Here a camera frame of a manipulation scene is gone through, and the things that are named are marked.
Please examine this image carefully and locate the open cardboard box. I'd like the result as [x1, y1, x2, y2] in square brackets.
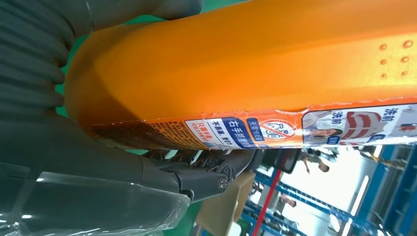
[195, 171, 256, 236]

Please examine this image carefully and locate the red pole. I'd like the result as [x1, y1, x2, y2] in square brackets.
[251, 169, 283, 236]

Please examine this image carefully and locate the person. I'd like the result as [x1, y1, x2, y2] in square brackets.
[299, 151, 330, 174]

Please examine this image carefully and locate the blue metal rack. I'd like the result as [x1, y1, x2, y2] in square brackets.
[241, 145, 417, 236]

